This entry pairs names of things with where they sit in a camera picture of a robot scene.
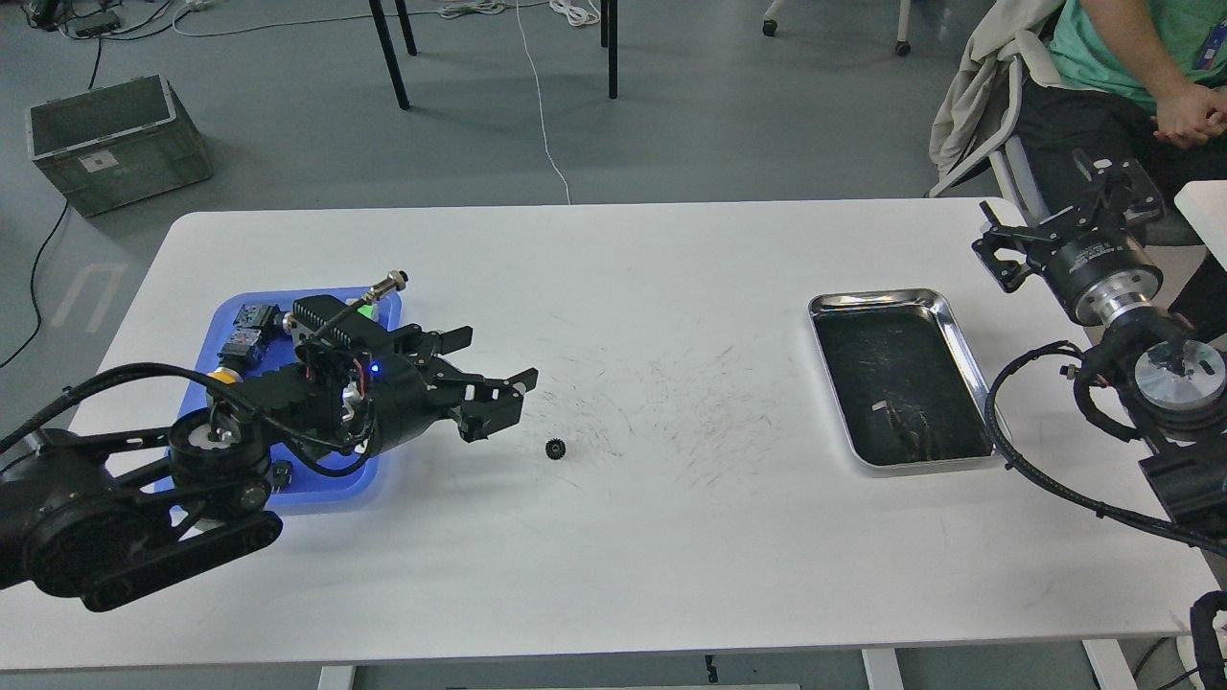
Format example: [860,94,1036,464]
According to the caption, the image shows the grey plastic crate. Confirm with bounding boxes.
[26,75,213,219]

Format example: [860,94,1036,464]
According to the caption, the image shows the person in green shirt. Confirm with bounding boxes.
[1015,1,1226,211]

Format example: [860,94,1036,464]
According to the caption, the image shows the yellow push button switch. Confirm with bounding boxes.
[209,327,267,384]

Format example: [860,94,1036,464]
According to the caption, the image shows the red push button switch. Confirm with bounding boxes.
[233,303,283,336]

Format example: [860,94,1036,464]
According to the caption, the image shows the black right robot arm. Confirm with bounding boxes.
[972,151,1226,556]

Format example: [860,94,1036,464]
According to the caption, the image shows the person's hand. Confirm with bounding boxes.
[1153,83,1226,149]

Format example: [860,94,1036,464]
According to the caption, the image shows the blue plastic tray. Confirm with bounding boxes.
[196,287,380,514]

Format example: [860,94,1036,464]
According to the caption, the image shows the white cable on floor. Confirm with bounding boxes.
[439,0,601,205]

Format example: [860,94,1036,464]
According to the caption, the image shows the silver metal tray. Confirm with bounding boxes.
[809,287,1000,476]

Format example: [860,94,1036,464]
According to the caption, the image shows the white office chair with cloth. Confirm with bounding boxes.
[926,1,1064,221]

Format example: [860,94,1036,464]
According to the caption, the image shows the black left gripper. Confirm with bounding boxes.
[369,327,539,457]

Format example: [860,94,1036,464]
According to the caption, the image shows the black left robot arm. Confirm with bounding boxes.
[1,271,537,611]

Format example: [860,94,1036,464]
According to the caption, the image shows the green grey switch part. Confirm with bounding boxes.
[350,300,384,323]

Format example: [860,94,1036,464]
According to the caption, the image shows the black table legs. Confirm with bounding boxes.
[368,1,618,112]

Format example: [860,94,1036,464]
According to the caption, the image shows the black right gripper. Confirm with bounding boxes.
[971,149,1166,327]

